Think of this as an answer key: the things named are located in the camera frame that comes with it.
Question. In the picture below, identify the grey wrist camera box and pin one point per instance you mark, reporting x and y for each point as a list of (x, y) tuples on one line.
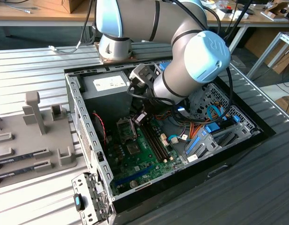
[(141, 75)]

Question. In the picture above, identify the black case fan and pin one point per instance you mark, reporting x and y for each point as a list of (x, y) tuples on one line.
[(98, 126)]

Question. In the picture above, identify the long wooden desk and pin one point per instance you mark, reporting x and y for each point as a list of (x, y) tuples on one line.
[(41, 16)]

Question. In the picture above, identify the blue disk carrier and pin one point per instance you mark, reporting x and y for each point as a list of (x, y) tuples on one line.
[(212, 128)]

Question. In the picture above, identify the blue expansion slot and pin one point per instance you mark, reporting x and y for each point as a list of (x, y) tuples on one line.
[(135, 174)]

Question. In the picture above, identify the grey card retainer bracket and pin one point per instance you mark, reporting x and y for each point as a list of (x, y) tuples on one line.
[(97, 195)]

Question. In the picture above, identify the grey power supply unit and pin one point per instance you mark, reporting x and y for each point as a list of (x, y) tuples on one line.
[(107, 105)]

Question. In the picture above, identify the brown cardboard box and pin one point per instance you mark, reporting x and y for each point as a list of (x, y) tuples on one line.
[(73, 5)]

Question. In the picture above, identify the open cardboard box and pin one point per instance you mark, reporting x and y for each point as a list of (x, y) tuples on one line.
[(276, 10)]

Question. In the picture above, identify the black stand pole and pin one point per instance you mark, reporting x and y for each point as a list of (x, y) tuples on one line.
[(238, 18)]

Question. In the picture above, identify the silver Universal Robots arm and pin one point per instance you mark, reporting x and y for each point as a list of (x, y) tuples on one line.
[(144, 18)]

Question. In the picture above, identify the green motherboard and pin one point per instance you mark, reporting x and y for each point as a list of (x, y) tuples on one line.
[(144, 168)]

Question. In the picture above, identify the black latch teal button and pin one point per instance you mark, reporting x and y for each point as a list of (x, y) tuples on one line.
[(81, 202)]

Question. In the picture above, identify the beige board connector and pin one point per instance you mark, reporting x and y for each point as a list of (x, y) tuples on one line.
[(164, 140)]

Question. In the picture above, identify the dark RAM stick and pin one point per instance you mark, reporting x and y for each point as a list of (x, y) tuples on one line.
[(17, 158), (17, 171)]

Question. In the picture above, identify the grey disk bay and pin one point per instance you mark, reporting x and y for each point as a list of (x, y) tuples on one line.
[(206, 144)]

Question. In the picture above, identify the white barcode sticker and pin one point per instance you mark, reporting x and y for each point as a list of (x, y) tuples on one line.
[(192, 158)]

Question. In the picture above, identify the silver coin battery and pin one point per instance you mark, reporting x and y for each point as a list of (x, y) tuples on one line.
[(134, 183)]

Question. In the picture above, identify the grey parts rack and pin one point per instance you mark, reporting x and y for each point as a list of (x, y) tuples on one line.
[(25, 140)]

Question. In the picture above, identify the black RAM slot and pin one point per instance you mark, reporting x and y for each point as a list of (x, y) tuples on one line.
[(153, 143), (160, 139), (157, 140)]

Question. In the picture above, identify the silver CPU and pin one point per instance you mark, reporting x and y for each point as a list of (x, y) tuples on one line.
[(134, 149)]

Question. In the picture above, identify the white paper box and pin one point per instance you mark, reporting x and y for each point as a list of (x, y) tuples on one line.
[(223, 14)]

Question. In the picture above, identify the black open PC case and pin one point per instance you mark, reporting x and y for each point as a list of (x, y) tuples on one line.
[(182, 187)]

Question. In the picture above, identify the aluminium profile frame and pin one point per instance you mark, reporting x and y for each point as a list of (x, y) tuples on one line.
[(269, 49)]

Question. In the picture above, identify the large flat cardboard box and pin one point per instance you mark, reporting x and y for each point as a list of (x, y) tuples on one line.
[(259, 42)]

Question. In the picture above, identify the small cardboard box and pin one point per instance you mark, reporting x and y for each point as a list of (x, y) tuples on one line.
[(285, 103)]

